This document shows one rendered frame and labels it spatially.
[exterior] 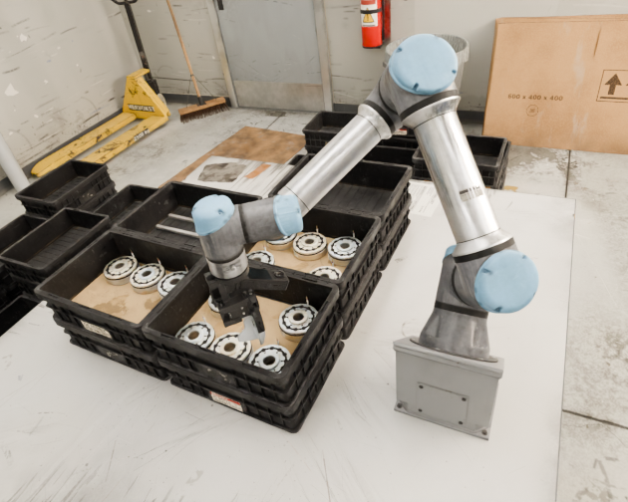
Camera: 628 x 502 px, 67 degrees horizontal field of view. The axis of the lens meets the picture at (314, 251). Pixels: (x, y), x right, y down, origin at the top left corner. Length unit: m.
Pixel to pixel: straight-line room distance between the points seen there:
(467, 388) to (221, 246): 0.58
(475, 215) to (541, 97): 2.86
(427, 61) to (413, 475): 0.84
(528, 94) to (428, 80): 2.85
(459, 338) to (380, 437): 0.31
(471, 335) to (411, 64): 0.55
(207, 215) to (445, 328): 0.54
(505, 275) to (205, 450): 0.79
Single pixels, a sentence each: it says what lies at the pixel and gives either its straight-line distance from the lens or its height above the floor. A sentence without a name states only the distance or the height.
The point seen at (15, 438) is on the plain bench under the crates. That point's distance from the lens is 1.50.
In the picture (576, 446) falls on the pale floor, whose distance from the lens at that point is 2.08.
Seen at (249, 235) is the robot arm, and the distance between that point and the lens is 0.86.
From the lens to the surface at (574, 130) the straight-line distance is 3.77.
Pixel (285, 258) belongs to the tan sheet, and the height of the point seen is 0.83.
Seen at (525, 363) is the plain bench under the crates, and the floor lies 0.70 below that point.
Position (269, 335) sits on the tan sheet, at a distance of 1.22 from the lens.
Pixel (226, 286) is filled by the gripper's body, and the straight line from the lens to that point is 0.96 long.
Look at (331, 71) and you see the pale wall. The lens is 4.28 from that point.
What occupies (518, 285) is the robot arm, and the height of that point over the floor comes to 1.11.
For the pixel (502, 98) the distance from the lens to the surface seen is 3.74.
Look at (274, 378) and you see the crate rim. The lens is 1.01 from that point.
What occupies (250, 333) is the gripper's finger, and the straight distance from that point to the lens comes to 1.03.
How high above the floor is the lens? 1.73
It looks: 39 degrees down
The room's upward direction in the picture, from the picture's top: 9 degrees counter-clockwise
